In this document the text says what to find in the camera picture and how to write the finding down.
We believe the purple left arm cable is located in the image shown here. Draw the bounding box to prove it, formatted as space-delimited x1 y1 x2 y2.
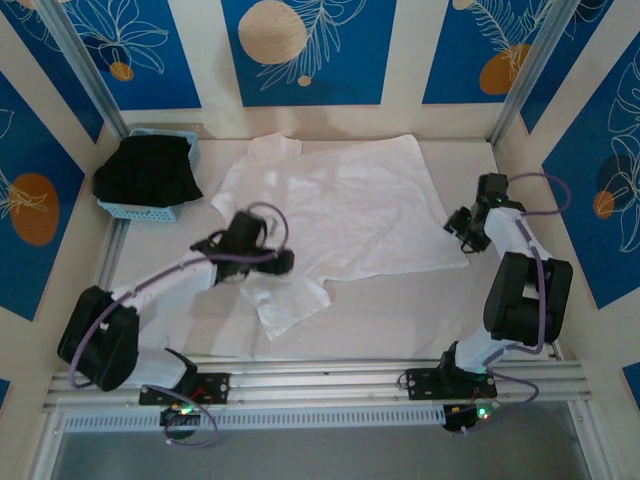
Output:
68 201 291 450

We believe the aluminium corner post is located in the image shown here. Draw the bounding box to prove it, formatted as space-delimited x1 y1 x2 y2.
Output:
35 0 130 142
488 0 575 147

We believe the white t-shirt with black print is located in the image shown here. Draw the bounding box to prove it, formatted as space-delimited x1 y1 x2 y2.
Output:
209 132 471 342

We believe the white slotted cable duct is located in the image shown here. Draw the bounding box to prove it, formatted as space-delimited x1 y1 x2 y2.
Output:
62 404 447 434

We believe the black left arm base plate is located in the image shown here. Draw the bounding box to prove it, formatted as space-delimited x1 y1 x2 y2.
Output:
138 372 232 405

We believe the light blue plastic basket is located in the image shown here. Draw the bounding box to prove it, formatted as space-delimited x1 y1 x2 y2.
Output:
96 127 202 225

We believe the black controller box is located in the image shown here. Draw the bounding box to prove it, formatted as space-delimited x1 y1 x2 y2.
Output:
158 404 202 442
442 399 502 435

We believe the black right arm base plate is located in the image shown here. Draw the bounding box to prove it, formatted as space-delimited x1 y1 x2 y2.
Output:
405 366 500 401

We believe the aluminium rail frame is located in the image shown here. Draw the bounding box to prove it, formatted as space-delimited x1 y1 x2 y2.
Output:
42 357 594 415

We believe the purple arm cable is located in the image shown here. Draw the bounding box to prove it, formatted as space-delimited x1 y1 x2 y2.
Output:
68 201 291 450
469 172 571 436

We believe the black cloth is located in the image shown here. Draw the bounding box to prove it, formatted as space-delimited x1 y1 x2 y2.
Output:
92 133 205 210

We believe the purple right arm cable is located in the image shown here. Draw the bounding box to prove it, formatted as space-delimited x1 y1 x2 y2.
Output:
469 172 571 436

